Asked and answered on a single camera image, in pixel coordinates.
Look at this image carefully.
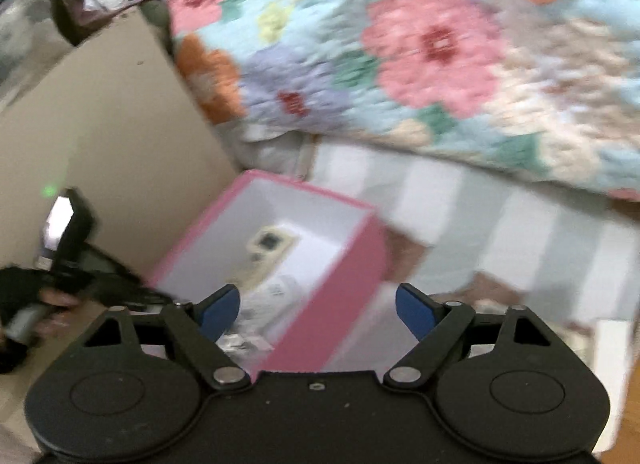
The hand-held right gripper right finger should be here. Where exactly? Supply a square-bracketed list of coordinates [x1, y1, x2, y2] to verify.
[384, 282, 552, 391]

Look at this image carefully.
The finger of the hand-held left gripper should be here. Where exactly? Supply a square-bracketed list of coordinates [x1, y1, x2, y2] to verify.
[82, 243, 173, 317]

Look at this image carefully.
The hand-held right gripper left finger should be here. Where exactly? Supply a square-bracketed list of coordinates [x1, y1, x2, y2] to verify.
[81, 284, 252, 391]

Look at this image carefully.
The small silver metal item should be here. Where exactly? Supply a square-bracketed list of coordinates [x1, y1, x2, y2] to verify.
[218, 333, 273, 357]

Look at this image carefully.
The white wall charger plug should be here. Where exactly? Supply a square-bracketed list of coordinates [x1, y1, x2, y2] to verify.
[245, 276, 304, 331]

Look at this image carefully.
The pink cardboard box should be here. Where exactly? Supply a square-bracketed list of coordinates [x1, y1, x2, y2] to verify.
[146, 169, 389, 376]

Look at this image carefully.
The cream remote control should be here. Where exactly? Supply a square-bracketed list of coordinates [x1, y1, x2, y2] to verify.
[246, 225, 302, 287]

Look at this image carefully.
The person's left hand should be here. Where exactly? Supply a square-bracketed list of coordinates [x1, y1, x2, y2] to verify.
[38, 288, 80, 334]

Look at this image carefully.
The brown cardboard sheet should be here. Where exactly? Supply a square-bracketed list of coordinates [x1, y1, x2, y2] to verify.
[0, 8, 242, 277]

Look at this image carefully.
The striped bed sheet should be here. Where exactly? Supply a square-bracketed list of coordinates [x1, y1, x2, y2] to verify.
[235, 131, 640, 340]

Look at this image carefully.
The grey mesh bag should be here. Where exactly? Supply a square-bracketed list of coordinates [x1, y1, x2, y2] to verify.
[0, 0, 77, 112]

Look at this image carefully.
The brown cloth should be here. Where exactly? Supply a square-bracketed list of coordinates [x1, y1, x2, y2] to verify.
[39, 0, 168, 47]

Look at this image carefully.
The floral quilted blanket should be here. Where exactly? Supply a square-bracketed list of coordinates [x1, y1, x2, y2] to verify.
[159, 0, 640, 204]

